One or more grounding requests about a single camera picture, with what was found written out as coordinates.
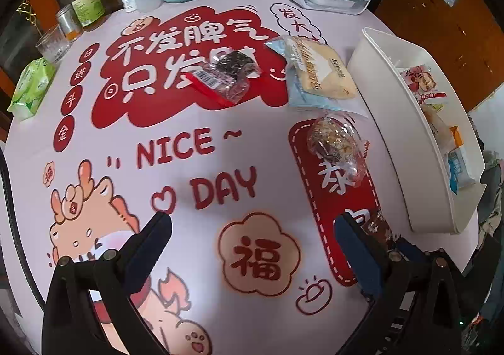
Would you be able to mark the printed pink tablecloth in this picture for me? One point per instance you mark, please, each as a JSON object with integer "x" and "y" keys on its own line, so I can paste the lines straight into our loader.
{"x": 275, "y": 166}

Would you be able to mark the clear glass cup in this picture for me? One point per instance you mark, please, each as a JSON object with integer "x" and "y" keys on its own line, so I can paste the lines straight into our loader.
{"x": 53, "y": 46}

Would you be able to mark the clear brown snack packet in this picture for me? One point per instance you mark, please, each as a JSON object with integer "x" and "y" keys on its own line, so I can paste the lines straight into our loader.
{"x": 378, "y": 227}

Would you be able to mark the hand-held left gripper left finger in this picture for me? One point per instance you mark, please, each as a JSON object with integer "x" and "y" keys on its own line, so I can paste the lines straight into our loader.
{"x": 147, "y": 256}

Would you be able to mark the blue white snack packet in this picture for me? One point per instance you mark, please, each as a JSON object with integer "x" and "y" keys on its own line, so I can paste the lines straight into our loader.
{"x": 458, "y": 168}

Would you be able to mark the orange snack packet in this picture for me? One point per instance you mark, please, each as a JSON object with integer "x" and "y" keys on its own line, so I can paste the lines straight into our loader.
{"x": 458, "y": 138}

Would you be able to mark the white plastic tray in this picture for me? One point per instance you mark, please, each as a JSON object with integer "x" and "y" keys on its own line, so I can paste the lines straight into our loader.
{"x": 393, "y": 122}

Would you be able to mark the red white snack packet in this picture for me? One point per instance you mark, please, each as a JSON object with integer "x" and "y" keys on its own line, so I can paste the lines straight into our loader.
{"x": 423, "y": 83}

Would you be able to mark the clear beige rice cake packet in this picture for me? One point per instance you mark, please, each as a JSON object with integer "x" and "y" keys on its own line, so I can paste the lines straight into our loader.
{"x": 435, "y": 124}

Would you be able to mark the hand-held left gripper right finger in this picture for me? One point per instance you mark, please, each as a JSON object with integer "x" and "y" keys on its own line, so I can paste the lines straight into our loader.
{"x": 358, "y": 256}

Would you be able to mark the light blue cake packet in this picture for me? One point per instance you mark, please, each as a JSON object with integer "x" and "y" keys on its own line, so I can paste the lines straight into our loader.
{"x": 319, "y": 71}

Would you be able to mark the dark cloth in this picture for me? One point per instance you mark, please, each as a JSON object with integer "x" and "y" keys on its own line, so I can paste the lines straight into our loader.
{"x": 492, "y": 178}

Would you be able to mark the wooden cabinet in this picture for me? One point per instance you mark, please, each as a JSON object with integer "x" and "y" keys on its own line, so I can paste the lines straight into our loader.
{"x": 445, "y": 36}

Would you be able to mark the green tissue pack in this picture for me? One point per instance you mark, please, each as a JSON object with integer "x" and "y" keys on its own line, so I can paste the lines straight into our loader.
{"x": 29, "y": 89}

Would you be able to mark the small metal-lid jar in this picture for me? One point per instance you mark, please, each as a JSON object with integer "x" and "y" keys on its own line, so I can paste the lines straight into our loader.
{"x": 70, "y": 23}

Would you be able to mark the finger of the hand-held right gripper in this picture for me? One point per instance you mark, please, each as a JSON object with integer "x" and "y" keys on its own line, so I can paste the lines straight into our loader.
{"x": 411, "y": 248}

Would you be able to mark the clear nut snack packet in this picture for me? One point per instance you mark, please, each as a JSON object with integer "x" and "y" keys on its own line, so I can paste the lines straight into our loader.
{"x": 334, "y": 142}

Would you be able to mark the dark brown snack packet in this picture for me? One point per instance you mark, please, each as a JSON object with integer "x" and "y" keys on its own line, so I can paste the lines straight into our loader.
{"x": 228, "y": 71}

